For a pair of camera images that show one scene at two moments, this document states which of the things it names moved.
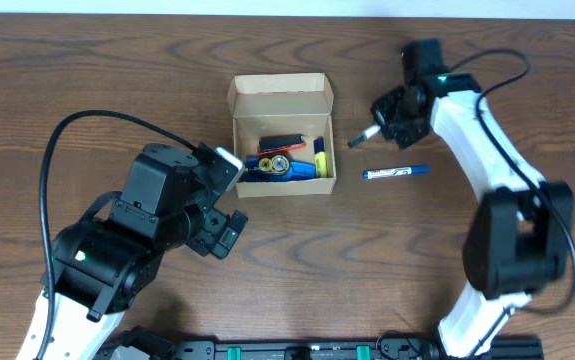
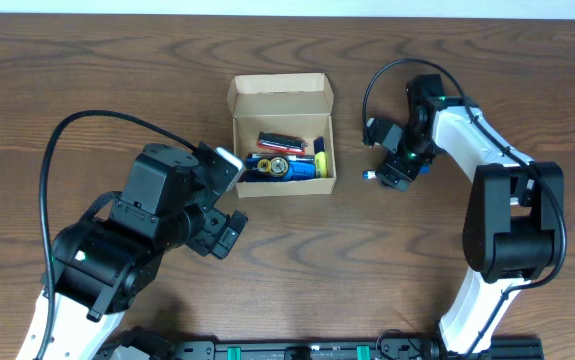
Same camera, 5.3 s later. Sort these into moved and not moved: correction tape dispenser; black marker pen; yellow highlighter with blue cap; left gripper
Moved: black marker pen
Not moved: yellow highlighter with blue cap; left gripper; correction tape dispenser
